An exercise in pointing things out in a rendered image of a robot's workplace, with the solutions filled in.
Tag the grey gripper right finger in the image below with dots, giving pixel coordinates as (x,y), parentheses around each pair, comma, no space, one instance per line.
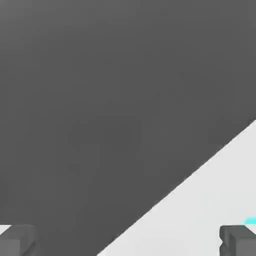
(240,243)

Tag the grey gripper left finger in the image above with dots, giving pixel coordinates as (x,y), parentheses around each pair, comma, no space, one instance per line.
(14,243)

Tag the small cyan cube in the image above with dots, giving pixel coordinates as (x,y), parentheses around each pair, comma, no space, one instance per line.
(251,221)

